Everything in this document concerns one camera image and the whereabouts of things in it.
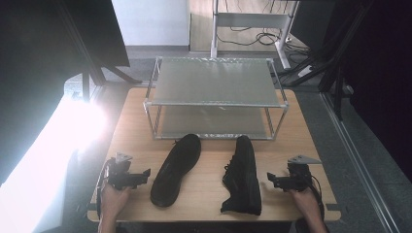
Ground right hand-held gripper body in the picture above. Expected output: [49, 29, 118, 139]
[284, 154, 323, 192]

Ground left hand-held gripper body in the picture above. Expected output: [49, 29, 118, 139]
[106, 151, 137, 191]

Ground person's right hand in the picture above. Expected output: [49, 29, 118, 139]
[286, 187, 321, 222]

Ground person's left hand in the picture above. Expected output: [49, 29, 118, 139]
[101, 183, 133, 221]

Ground black lace-up shoe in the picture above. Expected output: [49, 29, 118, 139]
[220, 134, 263, 216]

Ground black shoe sole up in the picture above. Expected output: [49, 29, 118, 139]
[150, 133, 202, 209]

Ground bright white softbox light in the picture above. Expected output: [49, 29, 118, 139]
[0, 95, 109, 233]

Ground white power strip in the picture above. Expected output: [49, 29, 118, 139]
[296, 65, 314, 79]

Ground metal two-tier shoe rack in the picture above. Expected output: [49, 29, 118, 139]
[142, 55, 290, 142]

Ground black metal stands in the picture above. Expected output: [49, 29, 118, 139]
[277, 0, 377, 121]

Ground black stand with legs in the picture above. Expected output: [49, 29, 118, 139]
[54, 0, 144, 102]

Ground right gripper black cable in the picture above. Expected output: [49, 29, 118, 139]
[309, 175, 326, 221]

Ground black floor cables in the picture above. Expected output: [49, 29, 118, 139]
[216, 25, 312, 56]

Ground white metal desk frame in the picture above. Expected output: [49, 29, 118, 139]
[209, 0, 301, 71]

